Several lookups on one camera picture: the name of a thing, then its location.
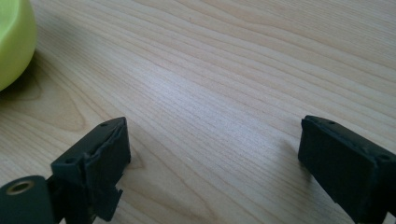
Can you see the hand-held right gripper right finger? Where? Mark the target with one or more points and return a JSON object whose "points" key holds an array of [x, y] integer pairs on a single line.
{"points": [[345, 161]]}

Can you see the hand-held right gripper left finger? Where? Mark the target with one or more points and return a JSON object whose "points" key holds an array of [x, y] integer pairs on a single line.
{"points": [[93, 165]]}

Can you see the lime green bowl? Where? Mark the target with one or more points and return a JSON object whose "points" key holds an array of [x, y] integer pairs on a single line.
{"points": [[14, 43]]}

